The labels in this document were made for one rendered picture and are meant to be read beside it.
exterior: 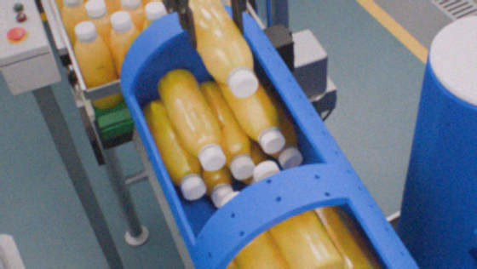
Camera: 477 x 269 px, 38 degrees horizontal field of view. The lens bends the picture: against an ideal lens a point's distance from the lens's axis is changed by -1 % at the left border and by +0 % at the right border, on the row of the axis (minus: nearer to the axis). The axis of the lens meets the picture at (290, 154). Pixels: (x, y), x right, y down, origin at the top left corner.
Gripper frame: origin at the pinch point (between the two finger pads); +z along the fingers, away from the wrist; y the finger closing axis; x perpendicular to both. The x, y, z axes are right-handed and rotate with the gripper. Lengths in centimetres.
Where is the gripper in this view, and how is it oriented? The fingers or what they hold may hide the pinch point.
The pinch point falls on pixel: (214, 21)
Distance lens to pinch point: 105.3
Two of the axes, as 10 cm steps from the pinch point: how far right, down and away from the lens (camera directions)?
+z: 0.2, 6.4, 7.7
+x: -4.1, -7.0, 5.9
